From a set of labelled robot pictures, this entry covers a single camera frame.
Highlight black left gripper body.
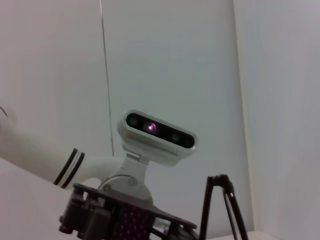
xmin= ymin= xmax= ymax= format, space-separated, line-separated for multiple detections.
xmin=73 ymin=183 xmax=199 ymax=240

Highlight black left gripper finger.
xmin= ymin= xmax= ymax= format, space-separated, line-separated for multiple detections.
xmin=58 ymin=189 xmax=86 ymax=235
xmin=86 ymin=205 xmax=111 ymax=240

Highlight black glasses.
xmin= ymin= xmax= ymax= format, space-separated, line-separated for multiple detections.
xmin=198 ymin=174 xmax=251 ymax=240

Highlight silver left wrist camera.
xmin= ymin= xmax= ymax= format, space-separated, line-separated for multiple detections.
xmin=117 ymin=109 xmax=197 ymax=167

